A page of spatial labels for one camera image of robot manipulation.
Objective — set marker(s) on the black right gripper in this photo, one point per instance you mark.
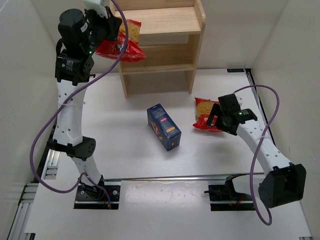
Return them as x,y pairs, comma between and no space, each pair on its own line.
220,116

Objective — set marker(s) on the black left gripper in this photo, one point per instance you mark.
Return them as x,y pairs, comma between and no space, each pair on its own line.
110,24

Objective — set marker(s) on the red pasta bag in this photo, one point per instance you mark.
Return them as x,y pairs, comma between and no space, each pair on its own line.
112,49
203,109

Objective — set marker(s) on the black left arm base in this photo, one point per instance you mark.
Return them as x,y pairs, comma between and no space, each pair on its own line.
98,201

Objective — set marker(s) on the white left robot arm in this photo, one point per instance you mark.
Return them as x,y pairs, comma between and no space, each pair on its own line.
82,32

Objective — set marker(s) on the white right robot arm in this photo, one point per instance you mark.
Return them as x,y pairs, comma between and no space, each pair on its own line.
284,181

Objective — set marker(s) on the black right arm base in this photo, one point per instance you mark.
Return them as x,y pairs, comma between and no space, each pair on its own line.
223,197

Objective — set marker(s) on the blue pasta box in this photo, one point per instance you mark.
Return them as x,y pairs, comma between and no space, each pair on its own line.
164,127

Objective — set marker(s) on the wooden three-tier shelf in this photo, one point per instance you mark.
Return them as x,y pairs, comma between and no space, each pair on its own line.
175,29

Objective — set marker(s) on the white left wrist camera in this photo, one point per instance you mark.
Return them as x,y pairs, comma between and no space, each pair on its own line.
97,5

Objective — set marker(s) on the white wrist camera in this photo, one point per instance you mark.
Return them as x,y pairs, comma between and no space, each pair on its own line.
97,5
239,100

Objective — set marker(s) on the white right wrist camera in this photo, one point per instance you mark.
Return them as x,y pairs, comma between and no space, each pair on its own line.
239,100

